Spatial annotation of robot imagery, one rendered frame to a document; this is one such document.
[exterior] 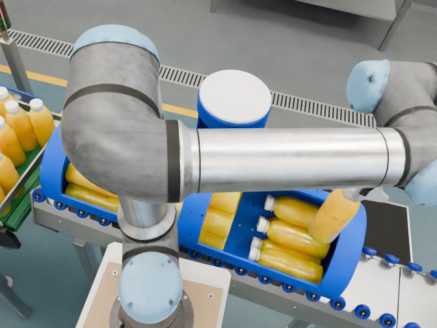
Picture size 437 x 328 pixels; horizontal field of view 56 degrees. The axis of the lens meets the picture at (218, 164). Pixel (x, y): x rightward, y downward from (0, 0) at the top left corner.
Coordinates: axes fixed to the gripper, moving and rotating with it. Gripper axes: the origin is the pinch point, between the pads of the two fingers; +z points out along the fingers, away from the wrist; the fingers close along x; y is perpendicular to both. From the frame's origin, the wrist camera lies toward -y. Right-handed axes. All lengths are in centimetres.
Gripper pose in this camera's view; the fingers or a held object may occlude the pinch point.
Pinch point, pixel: (355, 188)
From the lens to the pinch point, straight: 90.3
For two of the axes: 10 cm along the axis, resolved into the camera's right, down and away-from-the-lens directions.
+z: -1.5, 5.7, 8.1
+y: 9.4, 3.4, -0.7
